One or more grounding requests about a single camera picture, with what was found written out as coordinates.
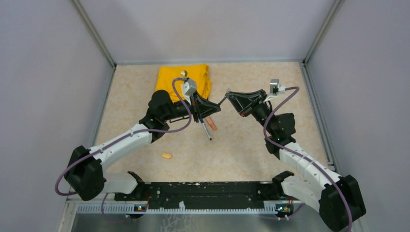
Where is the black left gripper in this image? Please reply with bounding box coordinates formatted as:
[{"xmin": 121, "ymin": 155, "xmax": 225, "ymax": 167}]
[{"xmin": 162, "ymin": 90, "xmax": 221, "ymax": 122}]

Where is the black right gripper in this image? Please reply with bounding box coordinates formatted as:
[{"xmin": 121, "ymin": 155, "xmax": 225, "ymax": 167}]
[{"xmin": 225, "ymin": 89, "xmax": 276, "ymax": 135}]

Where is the orange highlighter pen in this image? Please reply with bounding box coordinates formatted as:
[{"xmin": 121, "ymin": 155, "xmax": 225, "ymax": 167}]
[{"xmin": 206, "ymin": 117, "xmax": 217, "ymax": 131}]

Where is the thin black pen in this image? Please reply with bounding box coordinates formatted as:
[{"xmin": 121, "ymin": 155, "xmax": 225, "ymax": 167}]
[{"xmin": 218, "ymin": 97, "xmax": 226, "ymax": 106}]

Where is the white marker pen black tip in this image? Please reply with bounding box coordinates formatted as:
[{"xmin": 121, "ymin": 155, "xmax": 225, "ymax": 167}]
[{"xmin": 201, "ymin": 119, "xmax": 212, "ymax": 141}]

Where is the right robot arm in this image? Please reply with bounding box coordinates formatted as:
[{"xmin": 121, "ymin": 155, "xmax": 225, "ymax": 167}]
[{"xmin": 225, "ymin": 87, "xmax": 366, "ymax": 232}]

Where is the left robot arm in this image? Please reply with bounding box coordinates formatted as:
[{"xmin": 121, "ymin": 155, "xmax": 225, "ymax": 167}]
[{"xmin": 64, "ymin": 90, "xmax": 221, "ymax": 201}]

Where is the orange highlighter cap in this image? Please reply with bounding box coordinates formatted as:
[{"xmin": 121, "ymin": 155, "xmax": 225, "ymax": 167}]
[{"xmin": 161, "ymin": 153, "xmax": 172, "ymax": 159}]

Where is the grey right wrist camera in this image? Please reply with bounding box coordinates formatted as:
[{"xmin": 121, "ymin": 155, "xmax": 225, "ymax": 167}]
[{"xmin": 264, "ymin": 79, "xmax": 286, "ymax": 102}]

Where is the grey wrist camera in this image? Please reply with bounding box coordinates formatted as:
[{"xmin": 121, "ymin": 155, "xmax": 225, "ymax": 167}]
[
  {"xmin": 181, "ymin": 78, "xmax": 197, "ymax": 105},
  {"xmin": 264, "ymin": 79, "xmax": 286, "ymax": 102}
]

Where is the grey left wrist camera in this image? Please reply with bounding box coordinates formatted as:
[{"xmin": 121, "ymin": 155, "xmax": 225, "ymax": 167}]
[{"xmin": 181, "ymin": 78, "xmax": 197, "ymax": 105}]

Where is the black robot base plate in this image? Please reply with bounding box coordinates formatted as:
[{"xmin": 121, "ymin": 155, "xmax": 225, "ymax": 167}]
[{"xmin": 114, "ymin": 172, "xmax": 300, "ymax": 220}]

